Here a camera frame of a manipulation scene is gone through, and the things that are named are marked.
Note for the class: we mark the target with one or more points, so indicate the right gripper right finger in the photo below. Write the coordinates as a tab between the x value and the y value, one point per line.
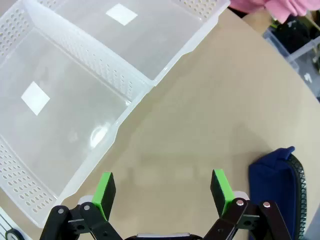
221	192

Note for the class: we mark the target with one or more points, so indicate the black tape roll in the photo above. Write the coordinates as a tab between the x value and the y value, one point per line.
7	233

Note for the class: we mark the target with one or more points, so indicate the white perforated plastic basket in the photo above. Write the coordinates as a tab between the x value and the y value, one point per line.
150	45
62	120

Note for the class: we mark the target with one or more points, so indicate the clear plastic storage bin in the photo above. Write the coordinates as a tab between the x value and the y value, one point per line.
295	53

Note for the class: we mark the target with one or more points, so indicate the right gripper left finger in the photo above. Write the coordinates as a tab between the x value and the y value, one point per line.
103	197

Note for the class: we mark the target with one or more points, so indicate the navy blue zip pouch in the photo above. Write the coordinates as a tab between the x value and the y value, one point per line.
272	190

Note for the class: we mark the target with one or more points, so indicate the person in pink hoodie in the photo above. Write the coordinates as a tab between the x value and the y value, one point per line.
250	5

